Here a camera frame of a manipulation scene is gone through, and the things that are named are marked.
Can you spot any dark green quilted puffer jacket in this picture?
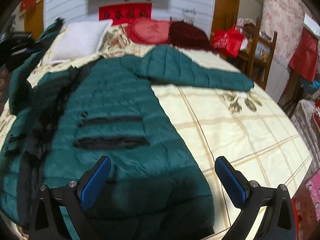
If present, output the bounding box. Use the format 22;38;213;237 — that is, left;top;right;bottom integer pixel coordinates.
1;19;254;239

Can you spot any white square pillow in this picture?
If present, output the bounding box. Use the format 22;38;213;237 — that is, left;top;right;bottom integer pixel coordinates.
50;20;113;64

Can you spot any red Chinese banner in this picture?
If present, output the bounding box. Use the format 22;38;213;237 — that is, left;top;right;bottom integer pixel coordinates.
99;3;152;25

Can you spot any wooden shelf rack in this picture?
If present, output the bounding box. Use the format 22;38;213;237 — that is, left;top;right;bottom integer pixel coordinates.
237;18;278;90

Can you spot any red heart-shaped cushion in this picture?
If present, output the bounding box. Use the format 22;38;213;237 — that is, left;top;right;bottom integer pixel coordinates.
126;18;171;45

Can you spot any red shopping bag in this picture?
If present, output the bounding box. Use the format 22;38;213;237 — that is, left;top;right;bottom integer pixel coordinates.
212;25;244;58

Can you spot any dark red velvet cushion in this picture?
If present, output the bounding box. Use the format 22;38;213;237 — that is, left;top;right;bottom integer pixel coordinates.
168;21;214;51

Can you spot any floral pink curtain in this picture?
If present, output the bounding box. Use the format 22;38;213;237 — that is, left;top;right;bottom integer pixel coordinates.
261;0;304;62

